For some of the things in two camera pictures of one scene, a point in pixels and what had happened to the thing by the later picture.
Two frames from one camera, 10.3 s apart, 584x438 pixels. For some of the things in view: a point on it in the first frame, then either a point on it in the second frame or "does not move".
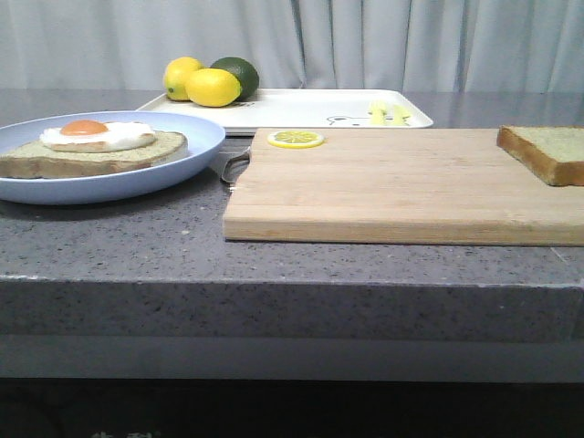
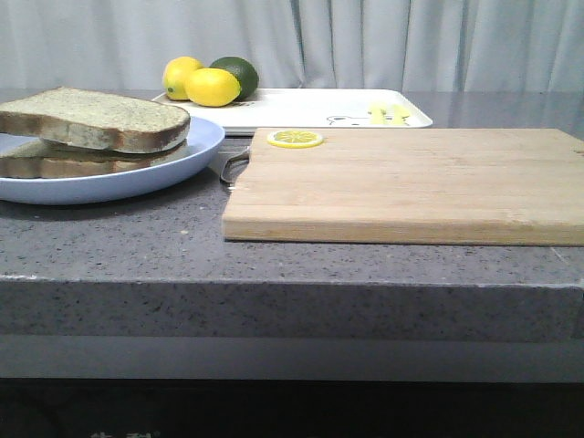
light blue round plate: x=205 y=140 does not move
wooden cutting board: x=420 y=186 does not move
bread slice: x=555 y=153 → x=82 y=119
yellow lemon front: x=213 y=87 does not move
